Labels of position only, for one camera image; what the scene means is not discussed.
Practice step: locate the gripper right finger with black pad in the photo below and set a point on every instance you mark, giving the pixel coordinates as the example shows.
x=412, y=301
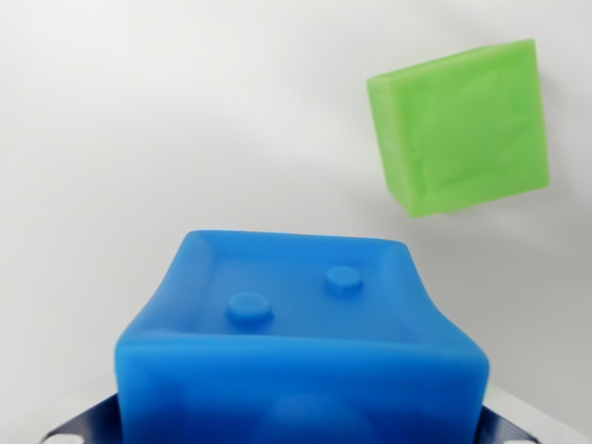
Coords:
x=504, y=430

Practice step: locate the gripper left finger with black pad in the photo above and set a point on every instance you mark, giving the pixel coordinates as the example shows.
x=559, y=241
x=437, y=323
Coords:
x=92, y=425

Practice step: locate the blue soft cube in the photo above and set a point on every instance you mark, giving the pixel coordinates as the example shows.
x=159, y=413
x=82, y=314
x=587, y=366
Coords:
x=300, y=365

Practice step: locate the green soft cube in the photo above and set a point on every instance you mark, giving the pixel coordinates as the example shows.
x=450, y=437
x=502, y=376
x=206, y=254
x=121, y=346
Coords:
x=462, y=129

